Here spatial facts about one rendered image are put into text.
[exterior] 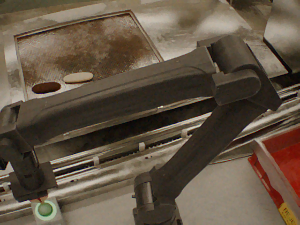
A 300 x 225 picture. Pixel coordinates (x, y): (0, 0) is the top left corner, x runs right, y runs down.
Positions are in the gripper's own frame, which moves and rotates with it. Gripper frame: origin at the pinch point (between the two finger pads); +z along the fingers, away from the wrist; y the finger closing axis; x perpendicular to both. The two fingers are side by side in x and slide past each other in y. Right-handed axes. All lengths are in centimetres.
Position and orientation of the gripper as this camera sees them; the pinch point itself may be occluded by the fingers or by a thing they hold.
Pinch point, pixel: (41, 200)
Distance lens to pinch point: 74.5
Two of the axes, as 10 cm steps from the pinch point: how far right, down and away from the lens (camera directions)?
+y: 9.1, -2.6, 3.3
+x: -4.2, -6.6, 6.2
